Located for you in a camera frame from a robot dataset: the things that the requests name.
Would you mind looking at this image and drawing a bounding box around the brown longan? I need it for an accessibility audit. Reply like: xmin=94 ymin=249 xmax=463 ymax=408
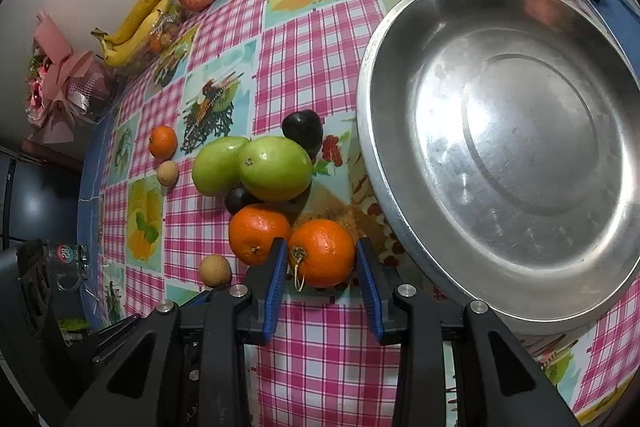
xmin=198 ymin=255 xmax=232 ymax=288
xmin=156 ymin=160 xmax=180 ymax=187

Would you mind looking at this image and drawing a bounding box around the orange with stem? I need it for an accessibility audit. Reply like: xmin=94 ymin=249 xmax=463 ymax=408
xmin=288 ymin=219 xmax=356 ymax=291

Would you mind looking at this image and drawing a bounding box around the dark plum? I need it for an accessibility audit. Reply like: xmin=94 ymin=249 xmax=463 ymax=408
xmin=224 ymin=184 xmax=262 ymax=216
xmin=281 ymin=109 xmax=323 ymax=159

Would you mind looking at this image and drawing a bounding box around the green apple right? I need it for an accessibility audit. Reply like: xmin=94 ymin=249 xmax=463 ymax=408
xmin=239 ymin=135 xmax=314 ymax=202

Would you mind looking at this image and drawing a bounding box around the green apple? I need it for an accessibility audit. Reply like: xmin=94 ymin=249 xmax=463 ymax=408
xmin=191 ymin=136 xmax=250 ymax=196
xmin=239 ymin=135 xmax=314 ymax=202

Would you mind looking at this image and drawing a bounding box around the glass mug with logo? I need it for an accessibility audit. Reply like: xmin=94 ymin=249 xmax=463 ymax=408
xmin=46 ymin=242 xmax=90 ymax=291

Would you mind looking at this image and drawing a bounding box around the green apple left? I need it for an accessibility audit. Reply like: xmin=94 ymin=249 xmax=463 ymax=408
xmin=191 ymin=136 xmax=250 ymax=196

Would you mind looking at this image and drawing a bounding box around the small orange mandarin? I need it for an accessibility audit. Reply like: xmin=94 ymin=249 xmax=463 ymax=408
xmin=149 ymin=126 xmax=178 ymax=160

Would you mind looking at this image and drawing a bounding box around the large steel basin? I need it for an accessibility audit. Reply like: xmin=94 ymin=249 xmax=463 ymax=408
xmin=357 ymin=0 xmax=639 ymax=335

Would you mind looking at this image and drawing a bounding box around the clear plastic fruit bag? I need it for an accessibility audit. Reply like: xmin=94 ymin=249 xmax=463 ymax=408
xmin=116 ymin=0 xmax=188 ymax=77

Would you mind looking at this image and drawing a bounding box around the checkered fruit tablecloth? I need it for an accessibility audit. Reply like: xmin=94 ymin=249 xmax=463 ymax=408
xmin=75 ymin=0 xmax=640 ymax=427

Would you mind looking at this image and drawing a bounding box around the lower yellow banana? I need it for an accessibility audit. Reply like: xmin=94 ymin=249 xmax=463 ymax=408
xmin=92 ymin=0 xmax=170 ymax=68

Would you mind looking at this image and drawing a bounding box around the yellow banana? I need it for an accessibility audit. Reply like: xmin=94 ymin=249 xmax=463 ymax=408
xmin=92 ymin=0 xmax=170 ymax=68
xmin=91 ymin=0 xmax=169 ymax=44

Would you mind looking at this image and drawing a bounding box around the pink flower bouquet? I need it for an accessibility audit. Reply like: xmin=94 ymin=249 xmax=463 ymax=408
xmin=25 ymin=11 xmax=115 ymax=145

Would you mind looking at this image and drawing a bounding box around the upper yellow banana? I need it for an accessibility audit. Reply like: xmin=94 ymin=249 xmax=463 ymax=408
xmin=91 ymin=0 xmax=169 ymax=44

